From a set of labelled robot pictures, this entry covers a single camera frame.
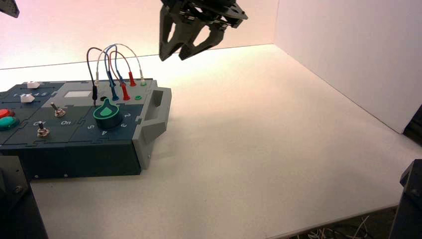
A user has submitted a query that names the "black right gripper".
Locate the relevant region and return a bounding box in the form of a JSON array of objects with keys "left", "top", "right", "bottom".
[{"left": 159, "top": 0, "right": 248, "bottom": 62}]

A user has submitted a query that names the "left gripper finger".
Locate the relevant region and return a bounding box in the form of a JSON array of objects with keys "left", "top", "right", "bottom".
[{"left": 0, "top": 0, "right": 20, "bottom": 18}]

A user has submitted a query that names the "white display window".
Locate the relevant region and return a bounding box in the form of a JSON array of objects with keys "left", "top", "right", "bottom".
[{"left": 63, "top": 91, "right": 92, "bottom": 98}]

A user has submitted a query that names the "green push button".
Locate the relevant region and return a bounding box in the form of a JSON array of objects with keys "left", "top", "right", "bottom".
[{"left": 0, "top": 116, "right": 20, "bottom": 131}]

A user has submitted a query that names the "blue jumper cable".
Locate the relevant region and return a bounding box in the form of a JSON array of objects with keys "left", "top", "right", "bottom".
[{"left": 104, "top": 44, "right": 126, "bottom": 102}]

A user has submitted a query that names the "dark object behind board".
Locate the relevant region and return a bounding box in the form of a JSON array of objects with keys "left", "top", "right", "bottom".
[{"left": 403, "top": 105, "right": 422, "bottom": 147}]

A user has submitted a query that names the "red jumper cable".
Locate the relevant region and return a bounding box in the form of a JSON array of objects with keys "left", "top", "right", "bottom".
[{"left": 109, "top": 50, "right": 137, "bottom": 102}]

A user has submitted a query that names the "white jumper cable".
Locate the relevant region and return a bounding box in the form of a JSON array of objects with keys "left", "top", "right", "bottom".
[{"left": 95, "top": 43, "right": 148, "bottom": 88}]

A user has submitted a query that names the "loose white wires bundle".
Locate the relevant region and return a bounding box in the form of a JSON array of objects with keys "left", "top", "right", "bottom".
[{"left": 298, "top": 214, "right": 396, "bottom": 239}]

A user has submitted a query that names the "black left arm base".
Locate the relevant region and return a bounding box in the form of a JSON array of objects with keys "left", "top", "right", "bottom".
[{"left": 0, "top": 155, "right": 49, "bottom": 239}]

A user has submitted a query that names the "metal toggle switch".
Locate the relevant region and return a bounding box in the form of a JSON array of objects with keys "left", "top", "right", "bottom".
[
  {"left": 50, "top": 102, "right": 67, "bottom": 119},
  {"left": 36, "top": 121, "right": 51, "bottom": 138}
]

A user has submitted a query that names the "black jumper cable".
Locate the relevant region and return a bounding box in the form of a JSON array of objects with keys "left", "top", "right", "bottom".
[{"left": 86, "top": 47, "right": 113, "bottom": 107}]

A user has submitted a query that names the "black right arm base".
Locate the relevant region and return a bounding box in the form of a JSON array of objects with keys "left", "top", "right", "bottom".
[{"left": 389, "top": 159, "right": 422, "bottom": 239}]

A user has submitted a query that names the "grey box handle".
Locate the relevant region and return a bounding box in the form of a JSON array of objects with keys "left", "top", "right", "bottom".
[{"left": 141, "top": 87, "right": 172, "bottom": 145}]

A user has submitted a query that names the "dark teal grey control box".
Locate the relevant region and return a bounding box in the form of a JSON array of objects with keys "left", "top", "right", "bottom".
[{"left": 0, "top": 78, "right": 172, "bottom": 181}]

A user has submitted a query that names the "black green rotary knob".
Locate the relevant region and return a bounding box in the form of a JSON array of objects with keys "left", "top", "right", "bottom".
[{"left": 93, "top": 98, "right": 123, "bottom": 130}]

